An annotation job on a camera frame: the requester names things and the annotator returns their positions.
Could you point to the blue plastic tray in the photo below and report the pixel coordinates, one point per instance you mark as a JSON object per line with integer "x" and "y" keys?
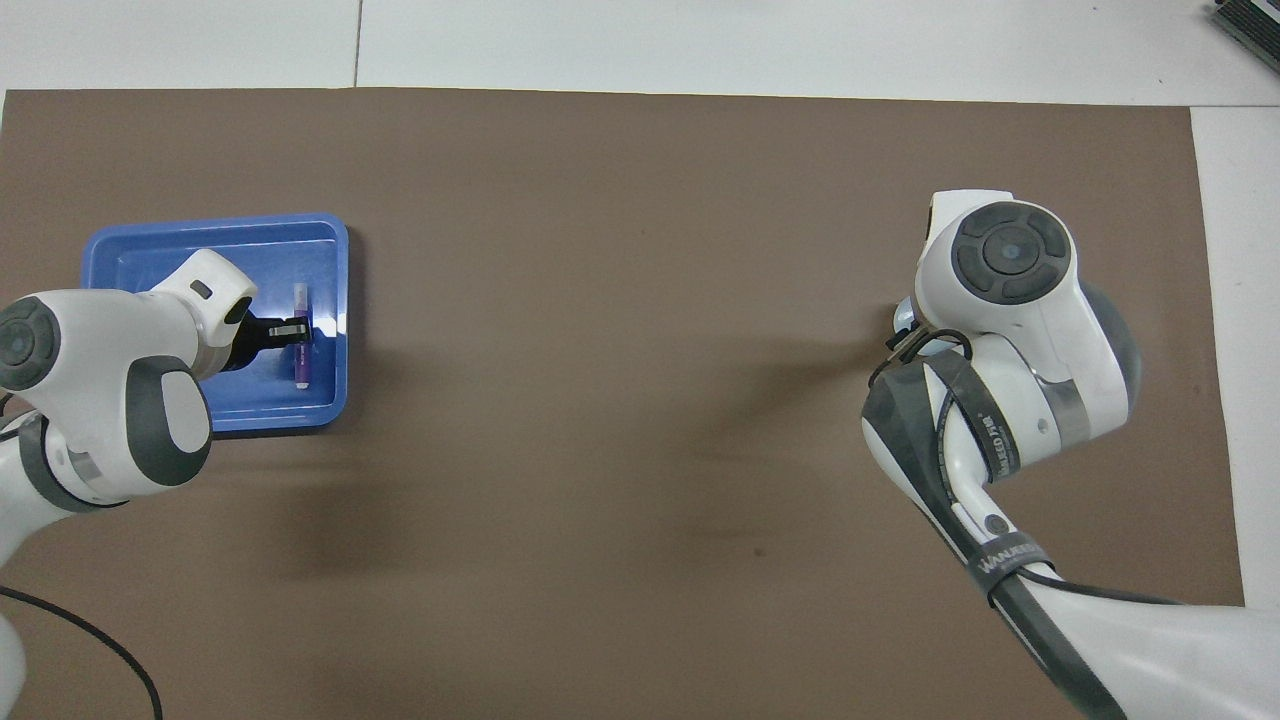
{"x": 120, "y": 260}

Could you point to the dark ribbed box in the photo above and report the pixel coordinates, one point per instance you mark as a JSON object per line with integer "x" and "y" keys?
{"x": 1255, "y": 25}

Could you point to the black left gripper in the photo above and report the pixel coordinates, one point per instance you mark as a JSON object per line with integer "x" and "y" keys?
{"x": 248, "y": 340}

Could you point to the clear plastic cup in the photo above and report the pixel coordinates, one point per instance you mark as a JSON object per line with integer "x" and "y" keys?
{"x": 903, "y": 315}

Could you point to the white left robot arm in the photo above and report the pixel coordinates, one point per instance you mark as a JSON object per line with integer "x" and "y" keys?
{"x": 90, "y": 350}

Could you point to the purple marker pen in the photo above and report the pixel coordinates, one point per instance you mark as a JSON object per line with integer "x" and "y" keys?
{"x": 301, "y": 365}

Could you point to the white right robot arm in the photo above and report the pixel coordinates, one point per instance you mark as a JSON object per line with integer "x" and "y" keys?
{"x": 1010, "y": 320}

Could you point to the brown table mat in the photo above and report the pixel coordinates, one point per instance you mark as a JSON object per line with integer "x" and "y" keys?
{"x": 640, "y": 300}

